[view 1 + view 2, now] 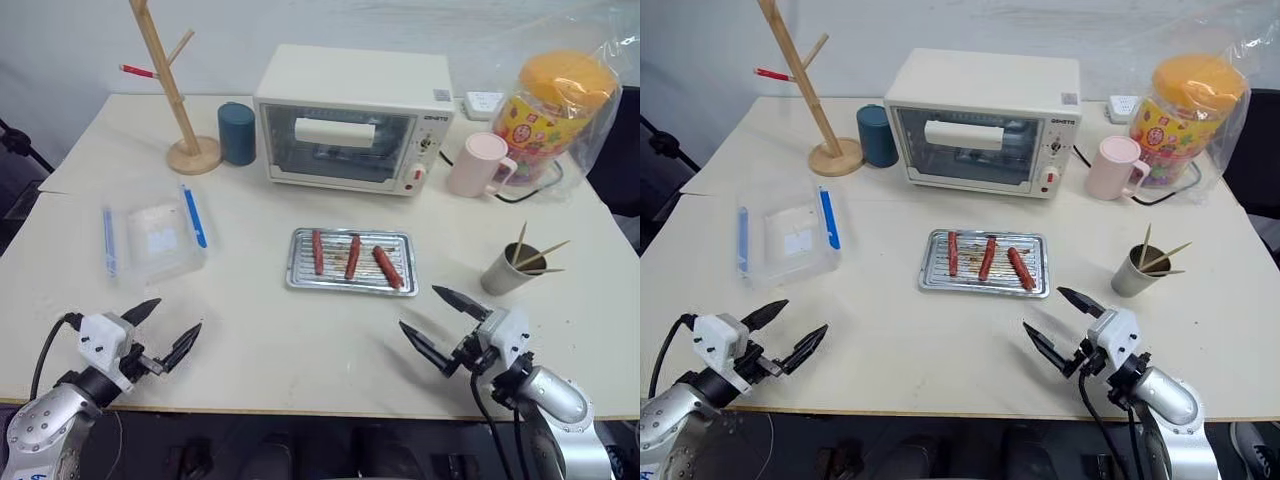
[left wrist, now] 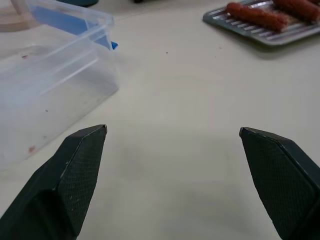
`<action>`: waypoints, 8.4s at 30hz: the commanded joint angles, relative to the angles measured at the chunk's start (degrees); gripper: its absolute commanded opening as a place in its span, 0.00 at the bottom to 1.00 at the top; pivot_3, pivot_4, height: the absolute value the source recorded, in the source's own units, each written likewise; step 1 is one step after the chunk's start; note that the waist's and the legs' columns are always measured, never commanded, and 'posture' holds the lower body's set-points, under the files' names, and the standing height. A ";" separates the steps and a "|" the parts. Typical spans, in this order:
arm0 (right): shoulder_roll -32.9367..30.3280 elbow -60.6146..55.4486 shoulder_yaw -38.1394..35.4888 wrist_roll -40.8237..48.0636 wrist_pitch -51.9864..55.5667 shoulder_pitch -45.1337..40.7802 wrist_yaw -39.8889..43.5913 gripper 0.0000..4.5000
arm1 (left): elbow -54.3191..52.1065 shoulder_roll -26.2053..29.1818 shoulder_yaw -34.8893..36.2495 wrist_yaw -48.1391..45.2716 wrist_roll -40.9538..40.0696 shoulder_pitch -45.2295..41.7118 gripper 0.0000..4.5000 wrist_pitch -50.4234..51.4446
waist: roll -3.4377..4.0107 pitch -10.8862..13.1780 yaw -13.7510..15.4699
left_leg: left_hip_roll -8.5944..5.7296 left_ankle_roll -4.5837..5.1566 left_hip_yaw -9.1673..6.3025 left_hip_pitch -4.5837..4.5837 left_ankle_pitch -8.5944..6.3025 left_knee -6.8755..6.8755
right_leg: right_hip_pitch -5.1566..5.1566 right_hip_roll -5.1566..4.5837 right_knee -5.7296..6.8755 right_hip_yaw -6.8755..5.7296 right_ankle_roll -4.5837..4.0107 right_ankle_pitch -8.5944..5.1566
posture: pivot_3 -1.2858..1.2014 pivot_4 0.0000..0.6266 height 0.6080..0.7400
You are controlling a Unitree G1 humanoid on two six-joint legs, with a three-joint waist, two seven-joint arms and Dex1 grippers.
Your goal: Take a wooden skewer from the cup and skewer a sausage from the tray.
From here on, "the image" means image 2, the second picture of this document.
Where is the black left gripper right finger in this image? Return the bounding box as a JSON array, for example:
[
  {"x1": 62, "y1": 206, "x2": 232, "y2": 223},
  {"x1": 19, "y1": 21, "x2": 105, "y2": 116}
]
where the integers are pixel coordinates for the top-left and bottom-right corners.
[{"x1": 238, "y1": 126, "x2": 320, "y2": 240}]

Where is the round wooden board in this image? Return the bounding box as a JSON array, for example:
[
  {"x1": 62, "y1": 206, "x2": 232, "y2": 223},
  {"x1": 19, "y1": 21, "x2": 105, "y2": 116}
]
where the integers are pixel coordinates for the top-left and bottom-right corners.
[{"x1": 0, "y1": 0, "x2": 38, "y2": 33}]

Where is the red sausage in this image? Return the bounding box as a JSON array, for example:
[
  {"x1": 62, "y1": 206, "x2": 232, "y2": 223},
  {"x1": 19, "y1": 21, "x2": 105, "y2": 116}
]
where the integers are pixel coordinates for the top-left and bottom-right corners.
[
  {"x1": 226, "y1": 1, "x2": 290, "y2": 33},
  {"x1": 272, "y1": 0, "x2": 320, "y2": 24}
]

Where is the dark teal object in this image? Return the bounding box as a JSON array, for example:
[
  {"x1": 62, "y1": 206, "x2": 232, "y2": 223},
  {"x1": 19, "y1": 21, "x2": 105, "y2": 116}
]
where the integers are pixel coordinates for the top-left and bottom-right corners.
[{"x1": 57, "y1": 0, "x2": 100, "y2": 8}]

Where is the clear plastic container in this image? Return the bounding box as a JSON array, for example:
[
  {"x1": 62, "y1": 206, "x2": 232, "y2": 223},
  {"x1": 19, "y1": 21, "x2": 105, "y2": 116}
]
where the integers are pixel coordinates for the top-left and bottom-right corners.
[{"x1": 0, "y1": 0, "x2": 120, "y2": 166}]

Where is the silver ribbed metal tray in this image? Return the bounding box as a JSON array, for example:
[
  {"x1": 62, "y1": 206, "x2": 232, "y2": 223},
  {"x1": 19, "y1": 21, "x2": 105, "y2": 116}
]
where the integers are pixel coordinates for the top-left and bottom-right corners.
[{"x1": 202, "y1": 0, "x2": 320, "y2": 47}]

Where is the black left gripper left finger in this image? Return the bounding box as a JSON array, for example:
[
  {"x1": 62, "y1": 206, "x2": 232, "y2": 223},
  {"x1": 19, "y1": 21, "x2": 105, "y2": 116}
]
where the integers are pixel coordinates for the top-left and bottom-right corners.
[{"x1": 0, "y1": 124, "x2": 108, "y2": 240}]

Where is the blue container lid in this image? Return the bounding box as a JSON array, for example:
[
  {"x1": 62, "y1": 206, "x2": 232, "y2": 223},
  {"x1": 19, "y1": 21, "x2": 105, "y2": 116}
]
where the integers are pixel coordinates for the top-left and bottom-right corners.
[{"x1": 32, "y1": 5, "x2": 119, "y2": 50}]

